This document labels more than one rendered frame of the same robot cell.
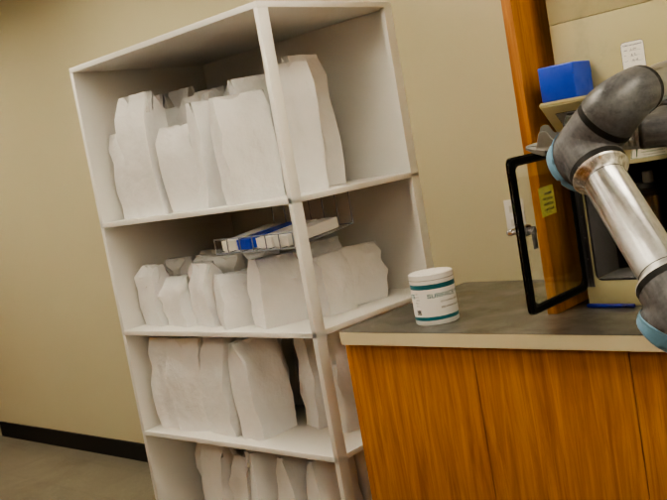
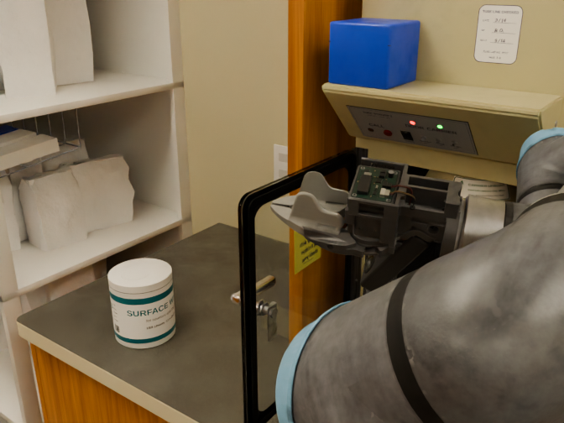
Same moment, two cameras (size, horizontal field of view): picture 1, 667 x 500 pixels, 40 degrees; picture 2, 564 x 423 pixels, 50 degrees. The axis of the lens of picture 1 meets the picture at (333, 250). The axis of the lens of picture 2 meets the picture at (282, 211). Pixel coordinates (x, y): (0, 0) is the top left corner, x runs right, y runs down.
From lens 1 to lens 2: 155 cm
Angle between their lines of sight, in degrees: 17
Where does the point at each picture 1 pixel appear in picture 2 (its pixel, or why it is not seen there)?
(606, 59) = (450, 26)
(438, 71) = not seen: outside the picture
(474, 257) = (234, 197)
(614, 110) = (517, 399)
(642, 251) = not seen: outside the picture
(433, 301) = (134, 320)
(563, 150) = (321, 408)
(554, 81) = (354, 52)
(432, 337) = (119, 383)
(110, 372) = not seen: outside the picture
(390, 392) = (75, 407)
